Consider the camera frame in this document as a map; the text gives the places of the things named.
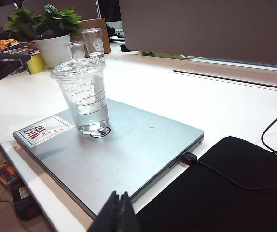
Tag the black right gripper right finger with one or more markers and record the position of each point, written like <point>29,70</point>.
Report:
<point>128,215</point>

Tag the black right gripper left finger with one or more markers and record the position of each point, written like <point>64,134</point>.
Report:
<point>109,215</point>

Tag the clear plastic cup with lid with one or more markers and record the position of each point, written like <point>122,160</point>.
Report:
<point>85,96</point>

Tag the silver Dell laptop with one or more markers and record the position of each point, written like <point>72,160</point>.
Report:
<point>128,149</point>

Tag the short clear plastic cup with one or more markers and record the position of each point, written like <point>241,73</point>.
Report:
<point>77,50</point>

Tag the tall clear plastic cup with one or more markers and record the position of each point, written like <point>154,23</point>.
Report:
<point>95,43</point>

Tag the black mouse pad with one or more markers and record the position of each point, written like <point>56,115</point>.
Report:
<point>225,205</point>

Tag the yellow printed box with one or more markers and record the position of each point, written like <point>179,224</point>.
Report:
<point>5,172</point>

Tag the green plastic item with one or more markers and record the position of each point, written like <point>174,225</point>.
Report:
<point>150,52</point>

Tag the black flat item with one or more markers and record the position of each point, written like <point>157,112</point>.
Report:
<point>126,48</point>

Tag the green plant in white pot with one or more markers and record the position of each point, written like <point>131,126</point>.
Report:
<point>54,50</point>

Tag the brown cardboard box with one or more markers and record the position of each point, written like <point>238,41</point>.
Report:
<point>106,36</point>

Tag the black flat stand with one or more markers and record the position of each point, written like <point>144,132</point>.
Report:
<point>1,67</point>

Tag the yellow cloth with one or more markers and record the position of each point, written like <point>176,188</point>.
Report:
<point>4,44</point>

